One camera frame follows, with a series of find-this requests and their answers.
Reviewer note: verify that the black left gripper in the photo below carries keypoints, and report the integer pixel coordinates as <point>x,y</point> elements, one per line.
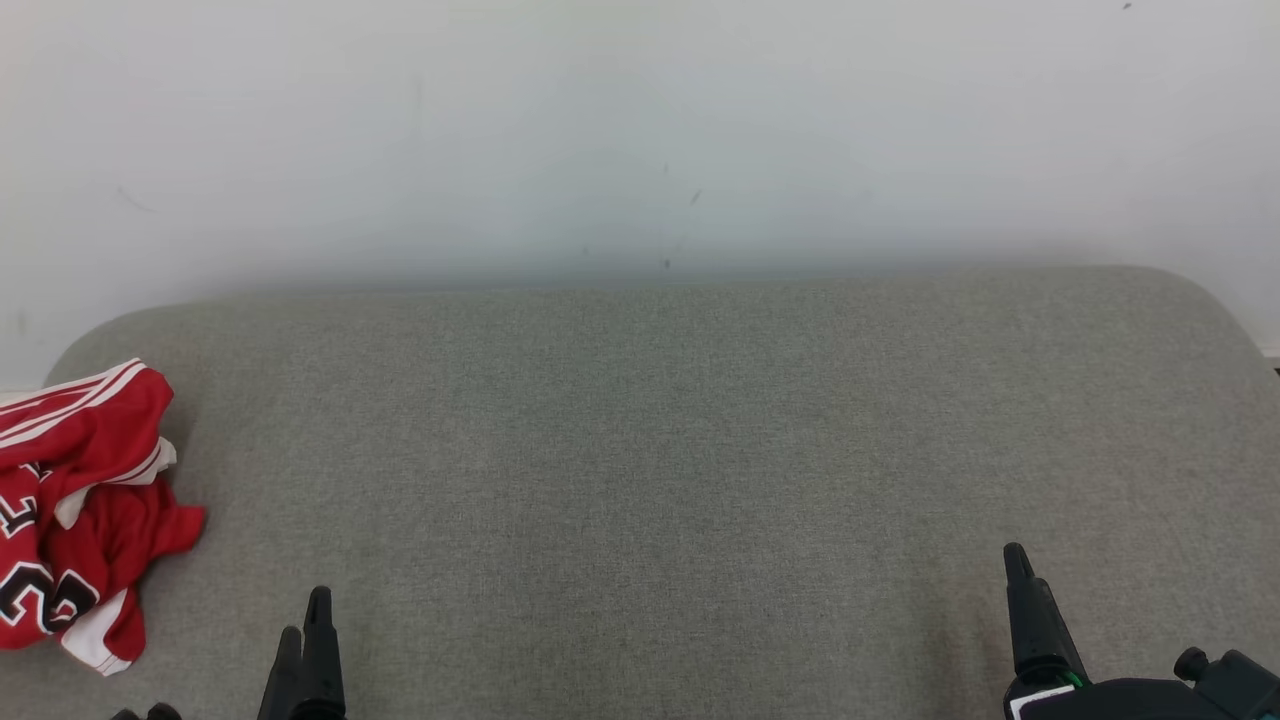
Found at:
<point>160,713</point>

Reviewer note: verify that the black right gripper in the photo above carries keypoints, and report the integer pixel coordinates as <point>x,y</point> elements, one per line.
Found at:
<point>1130,702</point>

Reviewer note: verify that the red t-shirt with number print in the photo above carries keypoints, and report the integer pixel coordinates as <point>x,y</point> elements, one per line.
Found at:
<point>110,540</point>

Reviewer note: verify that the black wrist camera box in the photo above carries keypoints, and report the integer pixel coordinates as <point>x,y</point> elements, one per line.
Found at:
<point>1240,688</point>

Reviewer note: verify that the white wall baseboard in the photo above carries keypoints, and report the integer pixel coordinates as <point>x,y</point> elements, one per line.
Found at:
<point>1272,352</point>

